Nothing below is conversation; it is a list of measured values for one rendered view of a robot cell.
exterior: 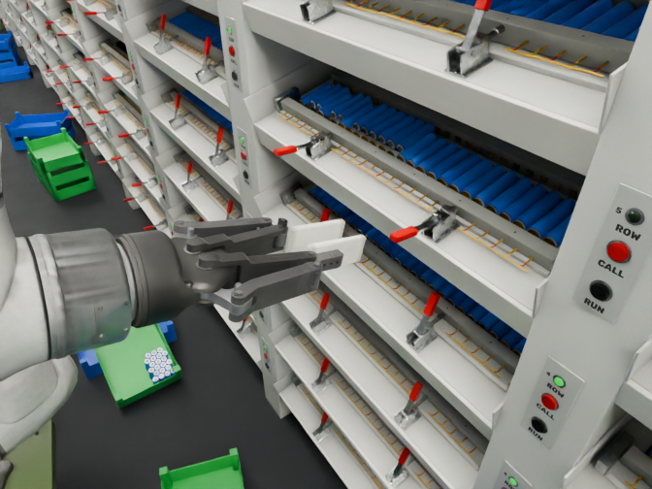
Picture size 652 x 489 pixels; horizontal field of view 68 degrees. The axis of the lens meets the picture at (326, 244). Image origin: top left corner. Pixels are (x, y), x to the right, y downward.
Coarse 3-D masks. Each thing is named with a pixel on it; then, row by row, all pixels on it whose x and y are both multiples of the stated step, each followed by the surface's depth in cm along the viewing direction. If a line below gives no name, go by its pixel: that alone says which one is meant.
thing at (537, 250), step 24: (312, 120) 81; (360, 144) 73; (384, 168) 70; (408, 168) 67; (408, 192) 65; (432, 192) 63; (456, 192) 61; (480, 216) 58; (504, 240) 56; (528, 240) 54
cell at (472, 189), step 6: (492, 168) 64; (498, 168) 63; (486, 174) 63; (492, 174) 63; (498, 174) 63; (504, 174) 64; (474, 180) 63; (480, 180) 62; (486, 180) 62; (492, 180) 63; (468, 186) 62; (474, 186) 62; (480, 186) 62; (486, 186) 63; (468, 192) 62; (474, 192) 62
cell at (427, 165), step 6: (450, 144) 69; (444, 150) 68; (450, 150) 68; (456, 150) 69; (432, 156) 68; (438, 156) 68; (444, 156) 68; (426, 162) 67; (432, 162) 67; (438, 162) 68; (426, 168) 67
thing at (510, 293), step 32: (320, 64) 91; (256, 96) 87; (288, 96) 89; (352, 96) 88; (256, 128) 89; (288, 128) 85; (352, 128) 81; (288, 160) 85; (320, 160) 77; (352, 160) 75; (352, 192) 70; (384, 192) 68; (384, 224) 67; (416, 224) 63; (416, 256) 64; (448, 256) 58; (480, 256) 57; (480, 288) 55; (512, 288) 53; (544, 288) 47; (512, 320) 54
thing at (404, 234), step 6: (438, 216) 58; (426, 222) 59; (432, 222) 59; (438, 222) 59; (408, 228) 57; (414, 228) 57; (420, 228) 58; (426, 228) 58; (390, 234) 56; (396, 234) 56; (402, 234) 56; (408, 234) 56; (414, 234) 57; (396, 240) 56; (402, 240) 56
